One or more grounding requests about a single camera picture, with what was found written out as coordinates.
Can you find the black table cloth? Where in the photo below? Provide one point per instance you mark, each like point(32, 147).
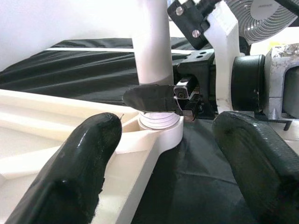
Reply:
point(70, 70)

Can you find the white plastic table leg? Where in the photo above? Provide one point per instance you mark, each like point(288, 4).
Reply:
point(151, 46)

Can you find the white plastic table top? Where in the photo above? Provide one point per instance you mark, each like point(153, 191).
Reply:
point(35, 121)

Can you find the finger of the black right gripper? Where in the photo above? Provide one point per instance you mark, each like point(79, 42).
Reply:
point(149, 98)

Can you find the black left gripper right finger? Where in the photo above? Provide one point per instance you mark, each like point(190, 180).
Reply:
point(264, 175)

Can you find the grey electric fan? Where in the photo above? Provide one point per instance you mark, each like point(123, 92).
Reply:
point(264, 23)

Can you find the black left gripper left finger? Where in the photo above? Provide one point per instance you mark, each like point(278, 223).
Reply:
point(74, 175)

